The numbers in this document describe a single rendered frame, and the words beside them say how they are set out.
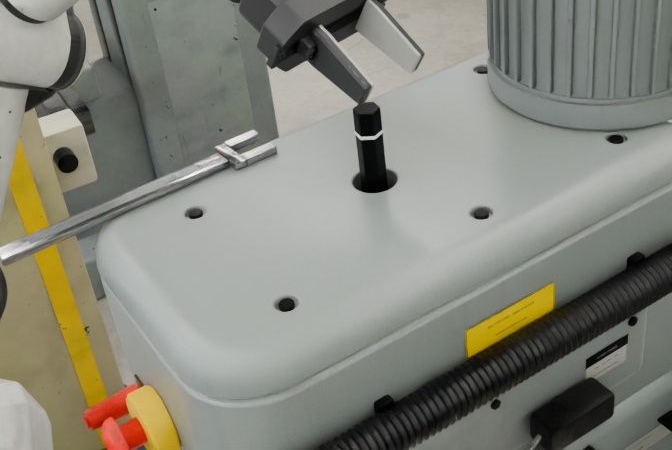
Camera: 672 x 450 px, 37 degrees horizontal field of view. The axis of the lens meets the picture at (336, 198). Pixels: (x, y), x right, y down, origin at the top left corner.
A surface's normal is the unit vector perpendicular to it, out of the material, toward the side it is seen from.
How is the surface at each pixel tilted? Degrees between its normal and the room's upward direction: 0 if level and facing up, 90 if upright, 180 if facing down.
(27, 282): 90
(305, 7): 30
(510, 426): 90
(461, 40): 0
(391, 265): 0
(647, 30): 90
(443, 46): 0
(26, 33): 77
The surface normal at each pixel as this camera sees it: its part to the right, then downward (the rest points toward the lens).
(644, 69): 0.14, 0.55
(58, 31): 0.72, -0.36
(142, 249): -0.11, -0.82
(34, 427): 0.98, -0.15
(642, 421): 0.54, 0.43
